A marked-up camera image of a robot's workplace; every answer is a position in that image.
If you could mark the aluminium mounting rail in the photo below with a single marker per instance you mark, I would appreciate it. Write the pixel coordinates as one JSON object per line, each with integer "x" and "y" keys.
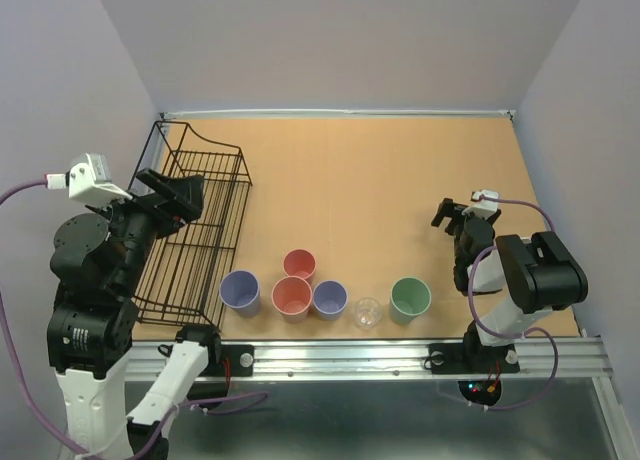
{"x": 405, "y": 360}

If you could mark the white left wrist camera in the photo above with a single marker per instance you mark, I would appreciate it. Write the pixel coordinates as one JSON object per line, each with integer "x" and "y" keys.
{"x": 90, "y": 177}

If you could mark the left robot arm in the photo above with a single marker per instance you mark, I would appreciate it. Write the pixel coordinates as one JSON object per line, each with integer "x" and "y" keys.
{"x": 99, "y": 259}

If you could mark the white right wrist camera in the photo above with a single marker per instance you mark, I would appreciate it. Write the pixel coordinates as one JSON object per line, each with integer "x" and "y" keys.
{"x": 484, "y": 203}

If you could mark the clear glass cup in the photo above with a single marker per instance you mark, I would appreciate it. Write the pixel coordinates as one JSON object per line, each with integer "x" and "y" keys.
{"x": 367, "y": 313}

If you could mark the pink cup front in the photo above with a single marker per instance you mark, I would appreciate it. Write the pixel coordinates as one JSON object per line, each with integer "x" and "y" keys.
{"x": 292, "y": 298}

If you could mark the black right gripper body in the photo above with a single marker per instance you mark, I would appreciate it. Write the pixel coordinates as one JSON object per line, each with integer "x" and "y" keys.
{"x": 458, "y": 220}

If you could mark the pink cup back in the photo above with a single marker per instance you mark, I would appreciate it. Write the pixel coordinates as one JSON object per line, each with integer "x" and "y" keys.
{"x": 300, "y": 263}

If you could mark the pink cup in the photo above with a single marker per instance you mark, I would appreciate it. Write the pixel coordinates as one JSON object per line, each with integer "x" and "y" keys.
{"x": 292, "y": 298}
{"x": 300, "y": 263}

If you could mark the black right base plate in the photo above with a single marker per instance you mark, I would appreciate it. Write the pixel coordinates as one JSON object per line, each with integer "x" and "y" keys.
{"x": 457, "y": 358}

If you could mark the small purple cup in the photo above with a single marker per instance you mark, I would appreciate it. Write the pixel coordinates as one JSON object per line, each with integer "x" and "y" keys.
{"x": 329, "y": 300}

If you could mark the green cup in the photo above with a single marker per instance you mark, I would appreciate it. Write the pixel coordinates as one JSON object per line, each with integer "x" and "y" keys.
{"x": 410, "y": 297}

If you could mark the black wire dish rack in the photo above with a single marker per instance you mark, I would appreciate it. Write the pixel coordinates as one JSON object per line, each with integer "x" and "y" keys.
{"x": 182, "y": 279}

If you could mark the large purple cup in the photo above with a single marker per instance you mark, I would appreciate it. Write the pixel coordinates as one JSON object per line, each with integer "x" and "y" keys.
{"x": 240, "y": 291}

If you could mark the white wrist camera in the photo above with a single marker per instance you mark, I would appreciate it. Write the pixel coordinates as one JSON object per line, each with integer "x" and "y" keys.
{"x": 90, "y": 177}
{"x": 484, "y": 203}

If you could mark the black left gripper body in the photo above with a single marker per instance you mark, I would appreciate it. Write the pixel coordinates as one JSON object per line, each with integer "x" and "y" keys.
{"x": 163, "y": 206}

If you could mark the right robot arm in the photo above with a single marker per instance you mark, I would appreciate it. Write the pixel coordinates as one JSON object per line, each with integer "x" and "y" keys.
{"x": 538, "y": 276}

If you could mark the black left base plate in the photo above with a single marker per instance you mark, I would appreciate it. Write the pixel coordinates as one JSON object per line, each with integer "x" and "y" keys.
{"x": 236, "y": 360}

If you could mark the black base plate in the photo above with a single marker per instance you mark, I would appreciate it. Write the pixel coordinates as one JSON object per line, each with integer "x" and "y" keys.
{"x": 457, "y": 358}
{"x": 236, "y": 360}

